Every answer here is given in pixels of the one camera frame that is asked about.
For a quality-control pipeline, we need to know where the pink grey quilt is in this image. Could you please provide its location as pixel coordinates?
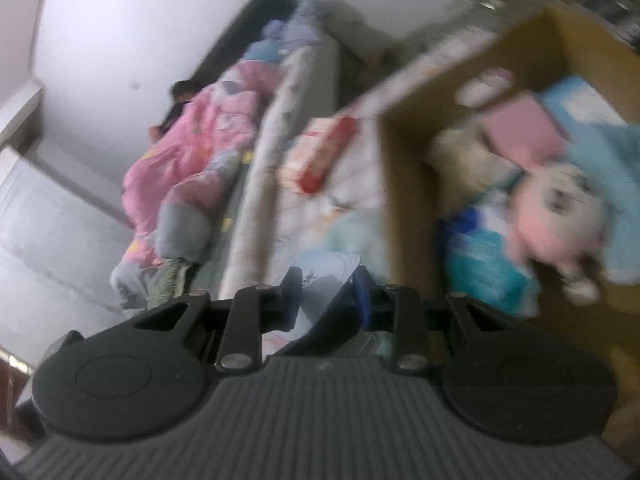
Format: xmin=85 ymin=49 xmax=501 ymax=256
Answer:
xmin=111 ymin=60 xmax=283 ymax=311

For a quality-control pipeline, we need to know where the pink white plush toy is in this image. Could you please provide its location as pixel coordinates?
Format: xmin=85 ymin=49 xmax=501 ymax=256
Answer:
xmin=506 ymin=162 xmax=608 ymax=306

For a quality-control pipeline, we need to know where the dark bed headboard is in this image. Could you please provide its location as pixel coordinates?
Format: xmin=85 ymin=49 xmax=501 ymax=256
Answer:
xmin=192 ymin=0 xmax=298 ymax=86

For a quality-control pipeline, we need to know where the blue purple clothes pile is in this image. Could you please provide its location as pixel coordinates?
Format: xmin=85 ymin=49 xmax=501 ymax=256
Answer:
xmin=242 ymin=0 xmax=326 ymax=65

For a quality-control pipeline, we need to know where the blue white carton box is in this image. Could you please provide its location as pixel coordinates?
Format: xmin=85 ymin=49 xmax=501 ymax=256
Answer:
xmin=437 ymin=191 xmax=539 ymax=318

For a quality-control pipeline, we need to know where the dark grey blanket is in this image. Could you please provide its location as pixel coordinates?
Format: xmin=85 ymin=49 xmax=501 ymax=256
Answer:
xmin=188 ymin=150 xmax=254 ymax=298

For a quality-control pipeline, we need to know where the person lying in bed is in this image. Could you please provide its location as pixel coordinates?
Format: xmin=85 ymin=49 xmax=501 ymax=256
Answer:
xmin=149 ymin=79 xmax=202 ymax=143

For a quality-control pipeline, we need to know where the pink box in carton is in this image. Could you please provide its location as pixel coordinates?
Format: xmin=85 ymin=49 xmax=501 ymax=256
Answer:
xmin=480 ymin=92 xmax=565 ymax=172

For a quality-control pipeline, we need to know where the white plastic bag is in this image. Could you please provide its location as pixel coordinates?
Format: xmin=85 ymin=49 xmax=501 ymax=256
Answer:
xmin=318 ymin=208 xmax=390 ymax=284

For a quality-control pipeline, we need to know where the green patterned cloth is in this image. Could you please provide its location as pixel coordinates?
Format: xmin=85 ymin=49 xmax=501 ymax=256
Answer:
xmin=146 ymin=259 xmax=192 ymax=310

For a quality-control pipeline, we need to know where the checked cartoon bed sheet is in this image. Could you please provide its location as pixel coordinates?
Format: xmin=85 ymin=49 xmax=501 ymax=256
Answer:
xmin=271 ymin=24 xmax=501 ymax=271

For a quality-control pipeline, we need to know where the brown cardboard box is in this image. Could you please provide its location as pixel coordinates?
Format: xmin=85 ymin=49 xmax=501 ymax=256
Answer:
xmin=378 ymin=7 xmax=639 ymax=366

